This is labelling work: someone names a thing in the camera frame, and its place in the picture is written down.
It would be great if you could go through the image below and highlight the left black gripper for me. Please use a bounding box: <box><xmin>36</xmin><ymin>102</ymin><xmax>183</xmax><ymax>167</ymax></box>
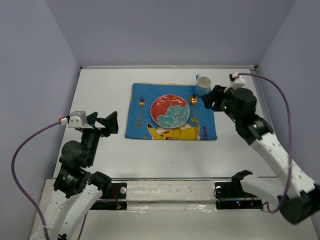
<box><xmin>81</xmin><ymin>110</ymin><xmax>119</xmax><ymax>165</ymax></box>

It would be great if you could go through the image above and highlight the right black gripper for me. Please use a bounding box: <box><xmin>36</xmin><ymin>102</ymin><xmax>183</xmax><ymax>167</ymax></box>
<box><xmin>201</xmin><ymin>84</ymin><xmax>241</xmax><ymax>123</ymax></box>

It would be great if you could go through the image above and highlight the blue paper cup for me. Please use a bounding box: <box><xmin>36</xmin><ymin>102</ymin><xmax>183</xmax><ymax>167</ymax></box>
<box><xmin>195</xmin><ymin>74</ymin><xmax>212</xmax><ymax>97</ymax></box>

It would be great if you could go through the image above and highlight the gold spoon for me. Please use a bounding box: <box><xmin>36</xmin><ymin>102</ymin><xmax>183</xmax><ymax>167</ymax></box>
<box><xmin>190</xmin><ymin>94</ymin><xmax>199</xmax><ymax>126</ymax></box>

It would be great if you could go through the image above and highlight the blue cartoon placemat cloth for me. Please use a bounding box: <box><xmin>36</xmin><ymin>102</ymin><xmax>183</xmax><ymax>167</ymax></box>
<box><xmin>125</xmin><ymin>83</ymin><xmax>218</xmax><ymax>141</ymax></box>

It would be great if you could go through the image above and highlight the gold fork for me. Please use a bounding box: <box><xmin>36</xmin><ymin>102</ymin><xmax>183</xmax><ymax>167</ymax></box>
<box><xmin>136</xmin><ymin>95</ymin><xmax>145</xmax><ymax>128</ymax></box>

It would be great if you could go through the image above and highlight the red and blue ceramic plate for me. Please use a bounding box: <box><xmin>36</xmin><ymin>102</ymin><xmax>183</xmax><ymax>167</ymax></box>
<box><xmin>150</xmin><ymin>94</ymin><xmax>191</xmax><ymax>129</ymax></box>

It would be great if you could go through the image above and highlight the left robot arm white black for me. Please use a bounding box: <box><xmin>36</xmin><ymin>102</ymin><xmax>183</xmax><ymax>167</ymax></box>
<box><xmin>31</xmin><ymin>111</ymin><xmax>119</xmax><ymax>240</ymax></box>

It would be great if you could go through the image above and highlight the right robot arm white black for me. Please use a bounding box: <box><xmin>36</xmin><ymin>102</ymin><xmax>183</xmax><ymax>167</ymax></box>
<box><xmin>201</xmin><ymin>85</ymin><xmax>320</xmax><ymax>225</ymax></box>

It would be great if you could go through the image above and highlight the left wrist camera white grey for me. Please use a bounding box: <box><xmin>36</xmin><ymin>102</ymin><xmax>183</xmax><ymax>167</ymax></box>
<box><xmin>67</xmin><ymin>111</ymin><xmax>88</xmax><ymax>129</ymax></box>

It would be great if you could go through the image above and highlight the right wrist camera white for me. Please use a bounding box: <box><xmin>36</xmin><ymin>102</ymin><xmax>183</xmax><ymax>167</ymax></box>
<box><xmin>223</xmin><ymin>72</ymin><xmax>246</xmax><ymax>93</ymax></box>

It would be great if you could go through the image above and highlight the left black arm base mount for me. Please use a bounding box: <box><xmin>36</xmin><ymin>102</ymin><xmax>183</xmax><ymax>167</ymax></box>
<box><xmin>90</xmin><ymin>182</ymin><xmax>128</xmax><ymax>211</ymax></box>

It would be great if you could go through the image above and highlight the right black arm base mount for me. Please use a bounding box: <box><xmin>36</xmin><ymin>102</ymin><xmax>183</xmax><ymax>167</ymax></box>
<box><xmin>213</xmin><ymin>181</ymin><xmax>263</xmax><ymax>210</ymax></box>

